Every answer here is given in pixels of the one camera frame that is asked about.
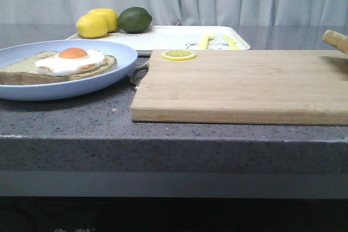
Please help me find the bread slice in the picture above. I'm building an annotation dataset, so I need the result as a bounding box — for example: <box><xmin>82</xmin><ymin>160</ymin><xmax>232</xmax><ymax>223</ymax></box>
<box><xmin>322</xmin><ymin>30</ymin><xmax>348</xmax><ymax>54</ymax></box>
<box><xmin>1</xmin><ymin>51</ymin><xmax>117</xmax><ymax>85</ymax></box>

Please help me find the white bear tray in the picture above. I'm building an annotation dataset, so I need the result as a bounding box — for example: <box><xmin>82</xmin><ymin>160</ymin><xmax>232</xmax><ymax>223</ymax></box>
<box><xmin>66</xmin><ymin>25</ymin><xmax>251</xmax><ymax>52</ymax></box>

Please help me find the lemon slice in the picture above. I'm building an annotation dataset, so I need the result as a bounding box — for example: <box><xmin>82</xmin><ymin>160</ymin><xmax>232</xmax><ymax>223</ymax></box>
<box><xmin>161</xmin><ymin>49</ymin><xmax>196</xmax><ymax>61</ymax></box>

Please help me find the yellow plastic fork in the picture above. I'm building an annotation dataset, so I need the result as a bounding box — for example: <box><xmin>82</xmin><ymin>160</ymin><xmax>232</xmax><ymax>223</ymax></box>
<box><xmin>196</xmin><ymin>33</ymin><xmax>214</xmax><ymax>50</ymax></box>

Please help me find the blue round plate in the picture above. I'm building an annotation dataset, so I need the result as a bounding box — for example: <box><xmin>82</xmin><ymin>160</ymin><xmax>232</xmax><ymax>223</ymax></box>
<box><xmin>1</xmin><ymin>40</ymin><xmax>138</xmax><ymax>101</ymax></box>

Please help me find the yellow plastic knife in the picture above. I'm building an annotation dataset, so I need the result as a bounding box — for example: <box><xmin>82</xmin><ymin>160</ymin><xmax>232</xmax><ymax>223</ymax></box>
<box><xmin>222</xmin><ymin>35</ymin><xmax>240</xmax><ymax>50</ymax></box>

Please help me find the green lime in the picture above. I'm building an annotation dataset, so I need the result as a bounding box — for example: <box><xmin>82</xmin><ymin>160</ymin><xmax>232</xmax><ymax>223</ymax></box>
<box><xmin>117</xmin><ymin>7</ymin><xmax>152</xmax><ymax>33</ymax></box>

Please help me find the wooden cutting board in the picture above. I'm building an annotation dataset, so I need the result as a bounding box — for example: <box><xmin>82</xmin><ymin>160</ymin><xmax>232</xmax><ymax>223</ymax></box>
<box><xmin>130</xmin><ymin>50</ymin><xmax>347</xmax><ymax>126</ymax></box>

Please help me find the rear yellow lemon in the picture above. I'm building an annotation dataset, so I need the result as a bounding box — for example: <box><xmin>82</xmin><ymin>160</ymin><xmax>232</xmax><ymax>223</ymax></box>
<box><xmin>88</xmin><ymin>8</ymin><xmax>119</xmax><ymax>33</ymax></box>

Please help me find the yellow lemon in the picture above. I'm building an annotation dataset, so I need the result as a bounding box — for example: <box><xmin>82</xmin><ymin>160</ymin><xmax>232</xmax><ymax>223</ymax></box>
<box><xmin>88</xmin><ymin>8</ymin><xmax>119</xmax><ymax>33</ymax></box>
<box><xmin>76</xmin><ymin>14</ymin><xmax>108</xmax><ymax>39</ymax></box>

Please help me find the front yellow lemon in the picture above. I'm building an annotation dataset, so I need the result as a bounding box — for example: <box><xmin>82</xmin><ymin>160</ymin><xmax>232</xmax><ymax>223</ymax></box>
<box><xmin>76</xmin><ymin>14</ymin><xmax>108</xmax><ymax>39</ymax></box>

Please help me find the fried egg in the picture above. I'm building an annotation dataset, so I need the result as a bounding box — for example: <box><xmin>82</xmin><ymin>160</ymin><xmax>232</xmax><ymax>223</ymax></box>
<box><xmin>35</xmin><ymin>47</ymin><xmax>107</xmax><ymax>77</ymax></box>

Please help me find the metal board handle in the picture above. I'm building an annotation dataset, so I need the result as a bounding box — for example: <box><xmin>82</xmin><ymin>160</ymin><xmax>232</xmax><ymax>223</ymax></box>
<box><xmin>128</xmin><ymin>61</ymin><xmax>148</xmax><ymax>85</ymax></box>

